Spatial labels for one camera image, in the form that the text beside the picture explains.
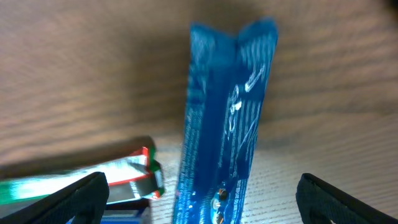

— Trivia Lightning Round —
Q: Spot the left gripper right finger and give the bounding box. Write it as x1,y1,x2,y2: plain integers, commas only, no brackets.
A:
295,173,397,224

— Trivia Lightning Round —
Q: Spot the blue cookie pack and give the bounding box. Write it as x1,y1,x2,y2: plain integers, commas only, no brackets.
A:
172,18,278,224

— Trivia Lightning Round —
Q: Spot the green white candy bar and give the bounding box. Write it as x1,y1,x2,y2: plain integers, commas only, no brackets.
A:
1,136,165,205

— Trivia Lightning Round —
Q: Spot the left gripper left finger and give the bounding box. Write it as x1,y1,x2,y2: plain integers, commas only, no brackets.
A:
1,172,109,224

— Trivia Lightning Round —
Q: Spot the blue eclipse mints box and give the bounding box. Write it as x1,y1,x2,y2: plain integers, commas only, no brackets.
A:
67,199,152,224

